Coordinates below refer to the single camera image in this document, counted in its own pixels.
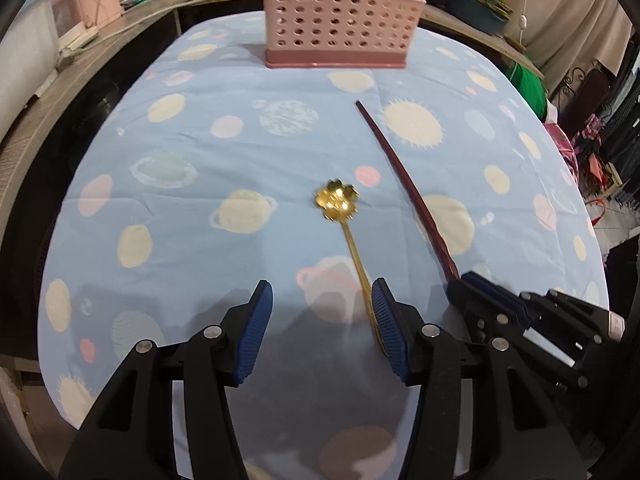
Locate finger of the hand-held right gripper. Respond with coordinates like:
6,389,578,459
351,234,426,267
446,280,524,347
462,270,532,329

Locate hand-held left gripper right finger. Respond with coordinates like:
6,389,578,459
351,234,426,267
370,277,588,480

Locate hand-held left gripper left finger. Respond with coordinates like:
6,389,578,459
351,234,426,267
57,279,275,480

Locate dark maroon chopstick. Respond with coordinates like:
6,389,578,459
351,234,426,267
355,100,462,283

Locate gold flower-shaped spoon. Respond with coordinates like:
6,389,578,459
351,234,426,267
314,178,388,358

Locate pink perforated utensil basket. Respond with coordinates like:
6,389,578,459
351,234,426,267
262,0,427,70

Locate pink floral cloth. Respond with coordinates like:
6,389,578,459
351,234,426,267
544,107,603,203

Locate blue planet-print tablecloth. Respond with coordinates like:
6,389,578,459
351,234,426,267
37,10,611,480

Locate green cloth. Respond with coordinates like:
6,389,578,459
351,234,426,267
504,57,549,117

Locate black metal scroll rack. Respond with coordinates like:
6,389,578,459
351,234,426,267
554,59,602,112

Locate blue planter with green plants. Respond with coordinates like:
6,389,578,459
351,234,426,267
444,0,514,37

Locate beige curtain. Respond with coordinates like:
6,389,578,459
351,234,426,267
504,0,637,92

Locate white power strip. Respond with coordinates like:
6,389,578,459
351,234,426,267
54,27,99,69

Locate white plastic storage box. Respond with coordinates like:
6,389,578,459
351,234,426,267
0,0,64,126

